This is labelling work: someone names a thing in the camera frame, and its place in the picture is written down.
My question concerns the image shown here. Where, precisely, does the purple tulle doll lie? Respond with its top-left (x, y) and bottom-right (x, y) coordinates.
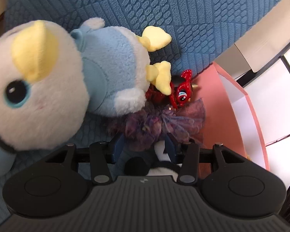
top-left (106, 97), bottom-right (206, 176)

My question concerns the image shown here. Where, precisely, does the pink storage box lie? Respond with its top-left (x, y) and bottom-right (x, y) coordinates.
top-left (193, 62), bottom-right (270, 170)

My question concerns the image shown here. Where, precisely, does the white blue penguin plush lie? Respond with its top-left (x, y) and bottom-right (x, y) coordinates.
top-left (0, 17), bottom-right (172, 177)

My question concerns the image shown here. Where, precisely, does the cardboard box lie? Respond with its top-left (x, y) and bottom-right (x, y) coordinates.
top-left (215, 0), bottom-right (290, 79)

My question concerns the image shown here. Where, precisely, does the blue quilted bedspread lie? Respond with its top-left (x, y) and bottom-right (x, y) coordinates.
top-left (0, 0), bottom-right (281, 224)

